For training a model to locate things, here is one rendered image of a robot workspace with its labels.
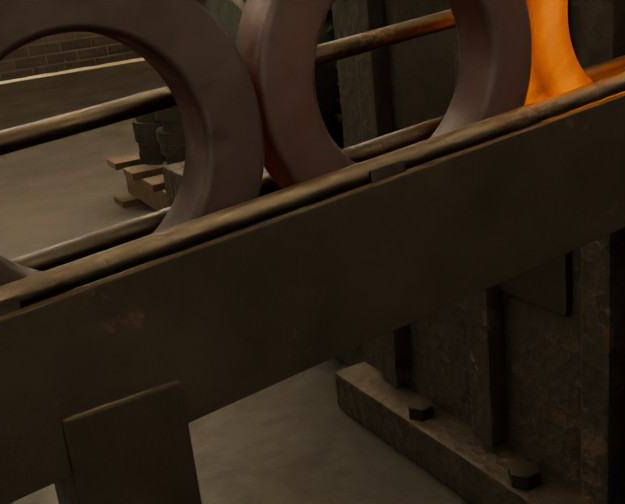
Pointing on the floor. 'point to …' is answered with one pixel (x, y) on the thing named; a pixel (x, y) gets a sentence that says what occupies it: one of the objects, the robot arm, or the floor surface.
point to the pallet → (151, 158)
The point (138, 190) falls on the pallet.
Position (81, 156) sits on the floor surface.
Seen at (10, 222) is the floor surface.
